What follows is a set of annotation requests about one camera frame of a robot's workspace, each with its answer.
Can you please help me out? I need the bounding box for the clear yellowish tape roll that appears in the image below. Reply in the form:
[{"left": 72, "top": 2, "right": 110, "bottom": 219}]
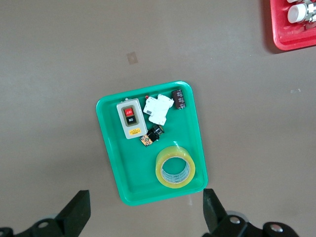
[{"left": 155, "top": 145, "right": 196, "bottom": 190}]

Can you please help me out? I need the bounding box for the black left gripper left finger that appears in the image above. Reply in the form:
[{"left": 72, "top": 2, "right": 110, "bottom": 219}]
[{"left": 0, "top": 189, "right": 91, "bottom": 237}]

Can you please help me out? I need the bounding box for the black push button with board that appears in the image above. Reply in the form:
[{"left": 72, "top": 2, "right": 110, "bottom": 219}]
[{"left": 139, "top": 124, "right": 164, "bottom": 147}]

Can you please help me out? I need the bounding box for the grey on-off switch box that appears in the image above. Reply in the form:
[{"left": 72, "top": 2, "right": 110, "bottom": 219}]
[{"left": 116, "top": 98, "right": 148, "bottom": 140}]

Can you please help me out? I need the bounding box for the red tray with fittings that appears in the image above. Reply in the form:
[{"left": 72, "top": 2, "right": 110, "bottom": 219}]
[{"left": 270, "top": 0, "right": 316, "bottom": 51}]

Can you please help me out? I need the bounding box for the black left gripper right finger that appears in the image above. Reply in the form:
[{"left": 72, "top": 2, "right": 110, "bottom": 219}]
[{"left": 202, "top": 188, "right": 301, "bottom": 237}]

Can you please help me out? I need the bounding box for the white circuit breaker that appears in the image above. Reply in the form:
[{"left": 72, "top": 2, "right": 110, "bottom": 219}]
[{"left": 143, "top": 94, "right": 174, "bottom": 126}]

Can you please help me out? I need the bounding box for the dark brown capacitor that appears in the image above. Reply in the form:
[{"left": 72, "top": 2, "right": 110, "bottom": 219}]
[{"left": 171, "top": 89, "right": 187, "bottom": 110}]

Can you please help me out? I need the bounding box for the clear tape patch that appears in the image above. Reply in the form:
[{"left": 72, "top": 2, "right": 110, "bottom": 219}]
[{"left": 126, "top": 51, "right": 138, "bottom": 65}]

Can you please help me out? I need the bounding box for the white capped metal pipe fitting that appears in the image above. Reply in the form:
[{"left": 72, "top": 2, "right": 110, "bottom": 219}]
[{"left": 287, "top": 3, "right": 316, "bottom": 24}]

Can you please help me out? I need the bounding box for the green plastic tray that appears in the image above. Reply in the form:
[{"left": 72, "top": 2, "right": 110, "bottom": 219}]
[{"left": 95, "top": 80, "right": 208, "bottom": 206}]

